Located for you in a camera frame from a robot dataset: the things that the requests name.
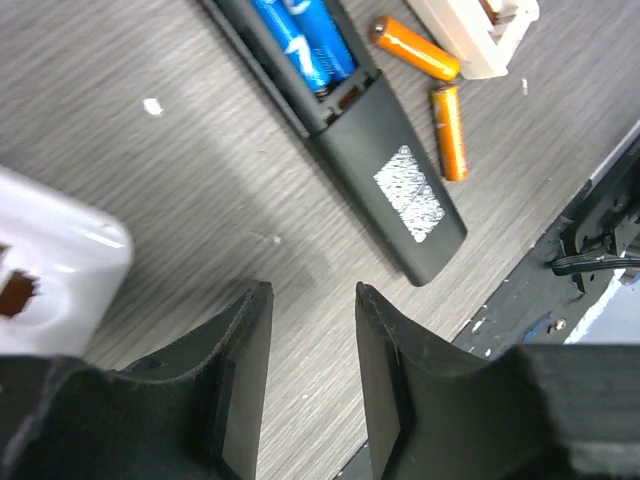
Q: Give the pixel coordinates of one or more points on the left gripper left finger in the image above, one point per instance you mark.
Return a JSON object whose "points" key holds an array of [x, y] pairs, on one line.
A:
{"points": [[191, 410]]}

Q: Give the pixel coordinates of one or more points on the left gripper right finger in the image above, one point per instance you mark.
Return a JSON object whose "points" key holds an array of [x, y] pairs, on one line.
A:
{"points": [[435, 411]]}

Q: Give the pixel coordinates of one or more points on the black remote control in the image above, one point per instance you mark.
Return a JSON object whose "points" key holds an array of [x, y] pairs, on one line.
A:
{"points": [[360, 132]]}

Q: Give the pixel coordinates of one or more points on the orange battery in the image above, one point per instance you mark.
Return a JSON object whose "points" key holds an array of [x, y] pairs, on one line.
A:
{"points": [[397, 39], [449, 131]]}

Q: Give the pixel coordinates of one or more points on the slim white remote control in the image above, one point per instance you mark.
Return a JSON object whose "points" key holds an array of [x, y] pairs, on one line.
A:
{"points": [[482, 35]]}

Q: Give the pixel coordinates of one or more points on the blue battery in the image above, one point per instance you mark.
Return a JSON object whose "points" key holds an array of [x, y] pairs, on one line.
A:
{"points": [[294, 44], [316, 22]]}

